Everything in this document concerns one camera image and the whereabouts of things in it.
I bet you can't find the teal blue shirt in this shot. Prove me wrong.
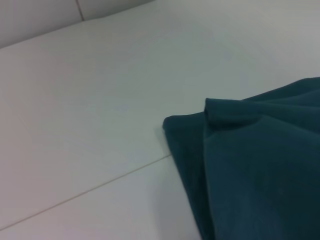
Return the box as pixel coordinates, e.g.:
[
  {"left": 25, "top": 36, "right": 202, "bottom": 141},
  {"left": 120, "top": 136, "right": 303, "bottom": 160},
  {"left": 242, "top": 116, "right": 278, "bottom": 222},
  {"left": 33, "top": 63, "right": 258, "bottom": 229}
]
[{"left": 162, "top": 76, "right": 320, "bottom": 240}]

